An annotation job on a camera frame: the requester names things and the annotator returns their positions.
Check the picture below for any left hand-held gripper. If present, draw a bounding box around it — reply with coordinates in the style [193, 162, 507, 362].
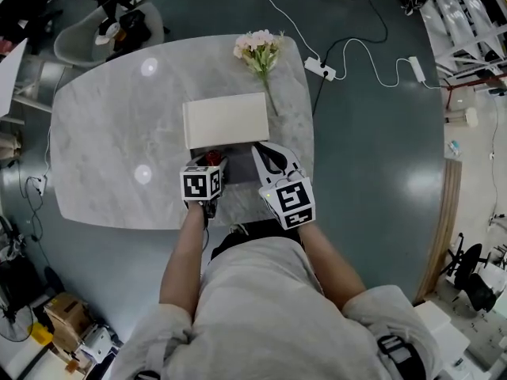
[179, 155, 231, 219]

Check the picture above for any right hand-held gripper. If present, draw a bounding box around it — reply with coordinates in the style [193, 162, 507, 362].
[251, 142, 317, 230]

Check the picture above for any white box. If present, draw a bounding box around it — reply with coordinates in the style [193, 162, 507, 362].
[414, 301, 472, 367]
[181, 92, 279, 185]

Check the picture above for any person's left forearm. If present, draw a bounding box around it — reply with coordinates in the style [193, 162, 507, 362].
[158, 202, 209, 326]

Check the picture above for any person's right forearm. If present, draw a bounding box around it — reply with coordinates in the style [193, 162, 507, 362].
[296, 223, 368, 314]

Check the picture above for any cardboard box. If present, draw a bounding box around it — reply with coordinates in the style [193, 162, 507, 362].
[43, 292, 90, 352]

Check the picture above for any grey marble table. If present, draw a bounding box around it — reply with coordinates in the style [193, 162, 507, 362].
[49, 33, 316, 231]

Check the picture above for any pink artificial flower bouquet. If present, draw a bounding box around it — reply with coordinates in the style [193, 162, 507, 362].
[232, 28, 286, 117]

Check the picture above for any person's white shirt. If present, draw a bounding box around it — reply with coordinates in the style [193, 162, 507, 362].
[106, 235, 441, 380]

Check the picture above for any black bag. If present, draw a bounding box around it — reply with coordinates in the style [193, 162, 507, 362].
[118, 9, 153, 51]

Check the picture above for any drink can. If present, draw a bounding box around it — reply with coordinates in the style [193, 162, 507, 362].
[106, 21, 128, 44]

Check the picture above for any white slim power strip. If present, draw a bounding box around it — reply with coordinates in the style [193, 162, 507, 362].
[407, 55, 427, 84]

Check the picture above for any grey shell chair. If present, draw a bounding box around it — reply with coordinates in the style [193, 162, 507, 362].
[53, 2, 166, 69]

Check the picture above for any white bucket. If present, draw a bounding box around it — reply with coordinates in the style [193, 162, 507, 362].
[445, 107, 479, 128]

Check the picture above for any white folding table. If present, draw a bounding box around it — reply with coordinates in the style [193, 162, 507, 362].
[0, 37, 52, 126]

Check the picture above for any black office chair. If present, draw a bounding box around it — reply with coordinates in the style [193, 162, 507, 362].
[439, 231, 499, 313]

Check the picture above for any white metal shelving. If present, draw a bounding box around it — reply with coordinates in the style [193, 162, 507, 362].
[419, 0, 507, 75]

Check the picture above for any black floor fan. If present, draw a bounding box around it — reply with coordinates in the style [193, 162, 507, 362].
[0, 302, 35, 342]

